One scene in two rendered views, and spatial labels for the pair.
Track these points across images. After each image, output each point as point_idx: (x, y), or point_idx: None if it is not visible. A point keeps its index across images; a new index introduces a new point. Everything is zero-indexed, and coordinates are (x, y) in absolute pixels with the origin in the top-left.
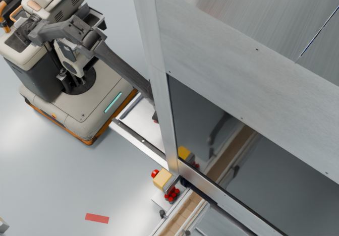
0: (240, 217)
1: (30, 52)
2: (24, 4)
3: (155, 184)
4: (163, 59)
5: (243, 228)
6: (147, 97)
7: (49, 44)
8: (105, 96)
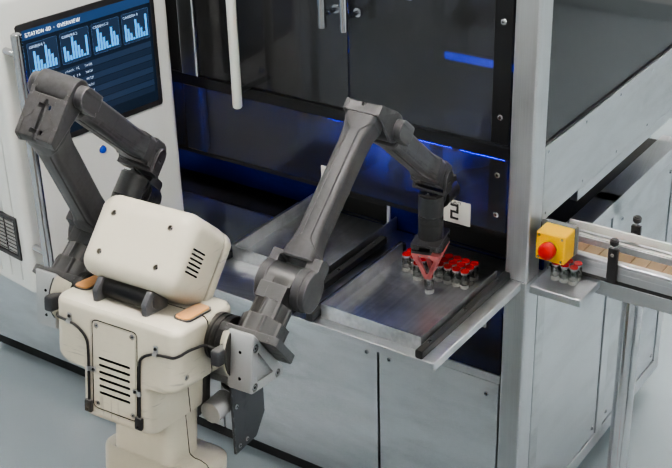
0: (597, 157)
1: None
2: (185, 327)
3: (567, 249)
4: None
5: (593, 218)
6: (440, 165)
7: None
8: None
